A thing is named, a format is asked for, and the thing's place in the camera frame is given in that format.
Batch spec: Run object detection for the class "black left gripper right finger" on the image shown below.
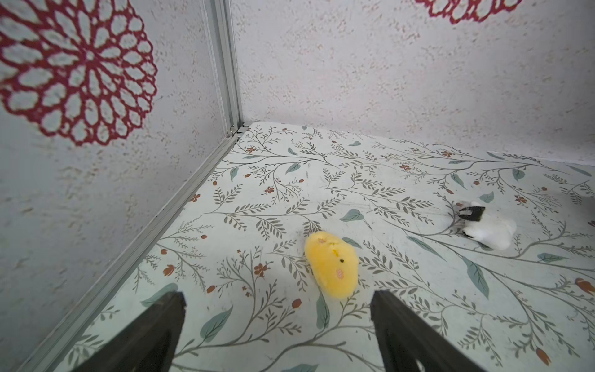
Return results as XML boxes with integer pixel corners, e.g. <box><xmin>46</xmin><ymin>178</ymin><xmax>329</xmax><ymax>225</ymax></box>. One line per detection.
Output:
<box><xmin>370</xmin><ymin>290</ymin><xmax>483</xmax><ymax>372</ymax></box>

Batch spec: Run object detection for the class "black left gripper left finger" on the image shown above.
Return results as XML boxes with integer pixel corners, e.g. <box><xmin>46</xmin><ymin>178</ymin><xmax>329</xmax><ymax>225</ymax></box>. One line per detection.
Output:
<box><xmin>74</xmin><ymin>291</ymin><xmax>186</xmax><ymax>372</ymax></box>

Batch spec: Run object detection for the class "yellow chick plush toy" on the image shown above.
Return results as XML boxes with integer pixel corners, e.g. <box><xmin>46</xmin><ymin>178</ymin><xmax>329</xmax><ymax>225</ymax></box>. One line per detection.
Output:
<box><xmin>305</xmin><ymin>231</ymin><xmax>359</xmax><ymax>300</ymax></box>

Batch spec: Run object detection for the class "white and black plush toy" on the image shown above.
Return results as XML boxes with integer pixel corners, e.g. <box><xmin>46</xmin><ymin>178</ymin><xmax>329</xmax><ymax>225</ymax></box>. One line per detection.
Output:
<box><xmin>458</xmin><ymin>202</ymin><xmax>517</xmax><ymax>251</ymax></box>

